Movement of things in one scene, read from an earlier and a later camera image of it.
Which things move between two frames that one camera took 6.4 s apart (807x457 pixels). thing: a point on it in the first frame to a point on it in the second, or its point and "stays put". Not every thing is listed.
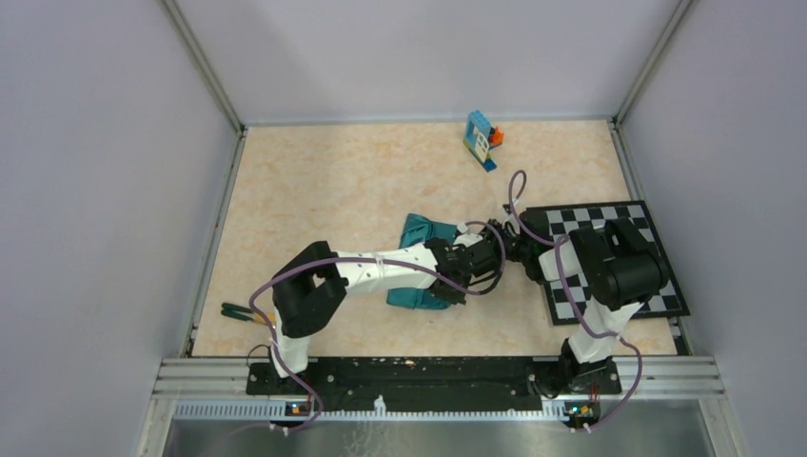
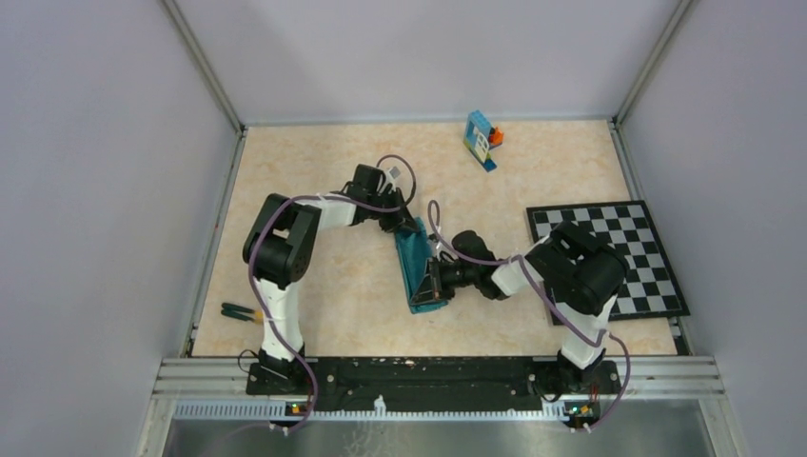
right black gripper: (505, 231) to (432, 286)
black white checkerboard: (562, 219) stays put
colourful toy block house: (481, 137) stays put
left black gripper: (458, 296) to (399, 220)
